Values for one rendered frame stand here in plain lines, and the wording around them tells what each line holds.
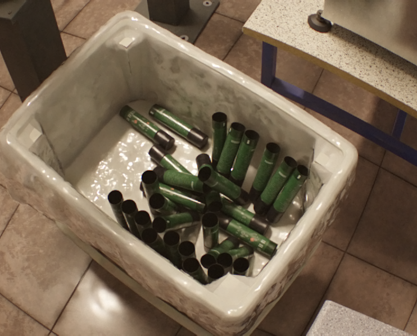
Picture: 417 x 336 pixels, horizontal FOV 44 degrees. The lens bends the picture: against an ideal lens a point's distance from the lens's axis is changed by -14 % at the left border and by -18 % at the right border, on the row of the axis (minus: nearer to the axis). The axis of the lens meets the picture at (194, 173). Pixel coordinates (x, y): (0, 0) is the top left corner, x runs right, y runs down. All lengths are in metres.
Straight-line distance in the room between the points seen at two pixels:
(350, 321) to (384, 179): 1.03
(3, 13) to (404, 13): 0.79
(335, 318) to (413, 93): 0.50
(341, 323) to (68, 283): 1.04
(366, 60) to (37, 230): 1.17
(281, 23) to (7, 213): 1.14
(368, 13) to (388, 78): 0.15
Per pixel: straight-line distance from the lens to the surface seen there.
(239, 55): 2.06
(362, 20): 1.10
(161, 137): 1.32
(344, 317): 0.90
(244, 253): 1.15
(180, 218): 1.17
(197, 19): 2.17
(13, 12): 1.07
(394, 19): 1.06
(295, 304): 1.67
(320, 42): 1.15
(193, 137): 1.32
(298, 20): 1.19
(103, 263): 1.48
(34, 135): 1.17
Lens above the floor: 1.61
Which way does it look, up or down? 63 degrees down
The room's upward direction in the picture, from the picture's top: 6 degrees counter-clockwise
